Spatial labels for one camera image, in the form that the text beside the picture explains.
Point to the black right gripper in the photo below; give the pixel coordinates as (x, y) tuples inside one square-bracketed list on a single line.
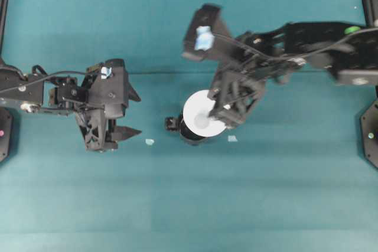
[(239, 85)]

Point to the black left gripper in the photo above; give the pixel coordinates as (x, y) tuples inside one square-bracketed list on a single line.
[(99, 133)]

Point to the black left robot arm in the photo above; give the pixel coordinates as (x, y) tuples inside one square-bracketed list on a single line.
[(33, 92)]

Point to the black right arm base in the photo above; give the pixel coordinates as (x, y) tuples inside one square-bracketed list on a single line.
[(369, 124)]

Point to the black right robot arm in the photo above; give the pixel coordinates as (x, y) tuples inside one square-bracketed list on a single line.
[(348, 52)]

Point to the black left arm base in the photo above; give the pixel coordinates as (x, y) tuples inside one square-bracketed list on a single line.
[(6, 131)]

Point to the black cylindrical cup holder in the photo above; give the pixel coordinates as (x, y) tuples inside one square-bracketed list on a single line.
[(177, 124)]

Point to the blue tape piece right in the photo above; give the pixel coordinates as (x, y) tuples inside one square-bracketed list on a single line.
[(232, 138)]

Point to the blue tape piece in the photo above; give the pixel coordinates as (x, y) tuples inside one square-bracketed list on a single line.
[(232, 138), (149, 142)]

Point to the blue tape piece left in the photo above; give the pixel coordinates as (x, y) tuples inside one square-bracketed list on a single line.
[(149, 142)]

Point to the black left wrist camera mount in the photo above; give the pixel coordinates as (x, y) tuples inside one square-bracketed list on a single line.
[(110, 89)]

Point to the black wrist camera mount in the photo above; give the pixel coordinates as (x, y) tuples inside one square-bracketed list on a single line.
[(110, 89), (207, 36)]

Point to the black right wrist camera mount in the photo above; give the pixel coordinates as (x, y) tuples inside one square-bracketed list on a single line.
[(207, 36)]

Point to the black frame post left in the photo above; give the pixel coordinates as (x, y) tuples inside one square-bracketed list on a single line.
[(3, 11)]

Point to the black frame post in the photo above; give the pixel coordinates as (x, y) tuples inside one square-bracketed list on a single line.
[(3, 11), (370, 12)]

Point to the black frame post right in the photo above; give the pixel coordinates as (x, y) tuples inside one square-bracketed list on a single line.
[(370, 12)]

